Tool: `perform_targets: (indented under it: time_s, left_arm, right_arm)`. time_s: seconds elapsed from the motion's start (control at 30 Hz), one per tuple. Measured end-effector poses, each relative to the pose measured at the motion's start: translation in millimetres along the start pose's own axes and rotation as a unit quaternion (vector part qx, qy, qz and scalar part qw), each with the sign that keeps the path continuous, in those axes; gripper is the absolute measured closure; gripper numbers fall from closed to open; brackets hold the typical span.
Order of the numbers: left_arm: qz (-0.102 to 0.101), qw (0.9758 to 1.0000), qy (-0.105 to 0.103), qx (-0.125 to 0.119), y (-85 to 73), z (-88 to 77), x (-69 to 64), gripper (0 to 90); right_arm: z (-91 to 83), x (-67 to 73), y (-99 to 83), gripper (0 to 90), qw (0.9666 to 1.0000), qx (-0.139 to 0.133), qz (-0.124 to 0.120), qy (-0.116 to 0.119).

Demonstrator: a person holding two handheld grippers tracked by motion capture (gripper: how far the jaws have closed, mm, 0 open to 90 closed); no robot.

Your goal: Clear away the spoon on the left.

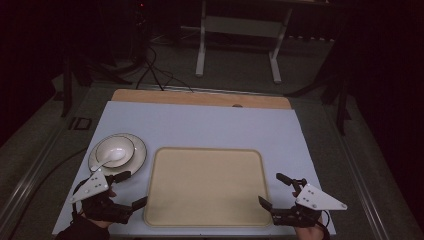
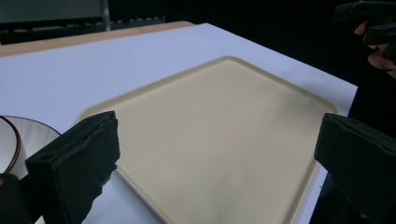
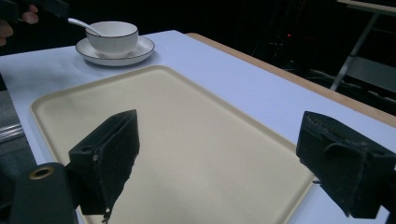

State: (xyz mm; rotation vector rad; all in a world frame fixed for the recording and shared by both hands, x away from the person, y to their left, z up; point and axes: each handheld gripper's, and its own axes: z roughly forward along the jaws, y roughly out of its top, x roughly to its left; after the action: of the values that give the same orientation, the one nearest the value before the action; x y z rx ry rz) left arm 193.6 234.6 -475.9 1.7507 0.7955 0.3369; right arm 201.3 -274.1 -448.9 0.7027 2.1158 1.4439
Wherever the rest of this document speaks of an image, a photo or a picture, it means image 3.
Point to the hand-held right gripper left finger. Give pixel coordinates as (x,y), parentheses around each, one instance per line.
(106,155)

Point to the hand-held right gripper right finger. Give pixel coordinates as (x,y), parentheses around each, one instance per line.
(339,161)

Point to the white ceramic spoon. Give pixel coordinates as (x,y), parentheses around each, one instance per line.
(81,25)

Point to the white bowl with dark rim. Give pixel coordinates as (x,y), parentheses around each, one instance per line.
(115,42)

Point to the beige plastic tray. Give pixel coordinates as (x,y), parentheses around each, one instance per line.
(199,140)

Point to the grey panel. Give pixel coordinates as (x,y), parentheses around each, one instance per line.
(373,73)

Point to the white saucer with dark rim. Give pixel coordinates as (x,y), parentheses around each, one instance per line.
(144,49)

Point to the metal stand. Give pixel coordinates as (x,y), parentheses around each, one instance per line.
(355,49)

